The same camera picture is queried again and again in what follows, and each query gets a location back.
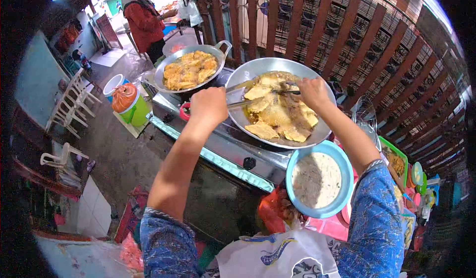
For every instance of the hanging clear plastic bags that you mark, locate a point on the hanging clear plastic bags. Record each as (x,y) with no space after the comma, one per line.
(191,10)

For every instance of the white plastic chair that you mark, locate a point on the white plastic chair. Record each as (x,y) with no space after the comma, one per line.
(61,159)

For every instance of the large round metal wok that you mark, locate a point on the large round metal wok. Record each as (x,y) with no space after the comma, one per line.
(241,69)

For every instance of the red plastic bag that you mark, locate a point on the red plastic bag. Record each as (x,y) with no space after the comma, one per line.
(269,211)

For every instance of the metal tongs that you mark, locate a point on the metal tongs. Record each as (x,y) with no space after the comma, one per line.
(241,102)

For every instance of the white speckled batter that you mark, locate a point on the white speckled batter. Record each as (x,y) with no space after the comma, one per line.
(319,181)

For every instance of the brown wooden slat fence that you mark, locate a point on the brown wooden slat fence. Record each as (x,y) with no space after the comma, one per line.
(372,36)

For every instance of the blue plastic bowl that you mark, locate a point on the blue plastic bowl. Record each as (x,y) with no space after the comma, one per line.
(347,174)

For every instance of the person's right hand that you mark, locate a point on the person's right hand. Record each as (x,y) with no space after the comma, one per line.
(316,94)

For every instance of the green jug with orange bag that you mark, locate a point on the green jug with orange bag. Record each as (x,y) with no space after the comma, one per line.
(128,103)

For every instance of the green tray with food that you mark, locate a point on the green tray with food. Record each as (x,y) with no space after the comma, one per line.
(394,161)

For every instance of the pink table cover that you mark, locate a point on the pink table cover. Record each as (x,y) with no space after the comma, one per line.
(329,227)

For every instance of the person's right fingers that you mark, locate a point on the person's right fingers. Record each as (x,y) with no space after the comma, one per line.
(303,86)

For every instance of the person's left hand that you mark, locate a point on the person's left hand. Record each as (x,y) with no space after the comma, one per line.
(208,107)

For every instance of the round clear covered tray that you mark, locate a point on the round clear covered tray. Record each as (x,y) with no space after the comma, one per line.
(178,43)

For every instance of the pile of fried fritters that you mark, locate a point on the pile of fried fritters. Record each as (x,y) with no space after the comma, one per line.
(277,116)
(189,69)

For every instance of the white and blue bucket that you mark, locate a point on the white and blue bucket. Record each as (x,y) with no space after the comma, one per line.
(111,84)

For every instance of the stack of white plastic chairs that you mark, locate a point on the stack of white plastic chairs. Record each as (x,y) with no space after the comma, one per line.
(72,103)

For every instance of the dark metal fork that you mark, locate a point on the dark metal fork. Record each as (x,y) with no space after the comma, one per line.
(286,91)

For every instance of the steel gas stove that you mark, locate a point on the steel gas stove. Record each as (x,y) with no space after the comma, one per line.
(227,144)

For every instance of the black stove knob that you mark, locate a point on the black stove knob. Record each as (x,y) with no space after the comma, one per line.
(249,163)

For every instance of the person's left fingers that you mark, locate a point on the person's left fingers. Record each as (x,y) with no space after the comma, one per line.
(222,101)

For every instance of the person's body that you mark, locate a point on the person's body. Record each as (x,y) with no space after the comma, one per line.
(279,255)

